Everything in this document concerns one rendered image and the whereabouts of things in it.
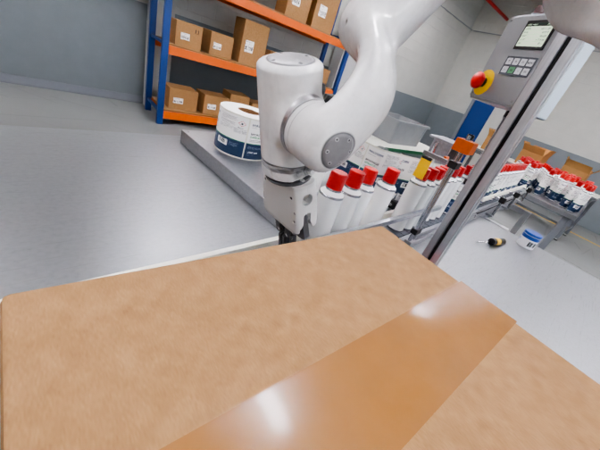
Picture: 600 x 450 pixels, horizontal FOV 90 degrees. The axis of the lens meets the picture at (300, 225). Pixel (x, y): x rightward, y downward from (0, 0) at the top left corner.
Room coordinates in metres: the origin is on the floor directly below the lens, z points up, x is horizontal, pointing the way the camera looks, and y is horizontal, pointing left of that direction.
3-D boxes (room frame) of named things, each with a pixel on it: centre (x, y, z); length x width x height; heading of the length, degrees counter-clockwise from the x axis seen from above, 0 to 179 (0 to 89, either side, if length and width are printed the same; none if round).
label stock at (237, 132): (1.10, 0.31, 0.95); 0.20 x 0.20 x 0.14
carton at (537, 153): (5.68, -3.34, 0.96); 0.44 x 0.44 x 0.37; 43
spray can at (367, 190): (0.67, -0.11, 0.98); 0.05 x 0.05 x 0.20
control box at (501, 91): (0.87, -0.38, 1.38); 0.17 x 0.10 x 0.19; 17
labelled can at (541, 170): (2.73, -1.85, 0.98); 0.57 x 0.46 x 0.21; 52
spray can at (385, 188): (0.74, -0.17, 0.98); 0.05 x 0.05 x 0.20
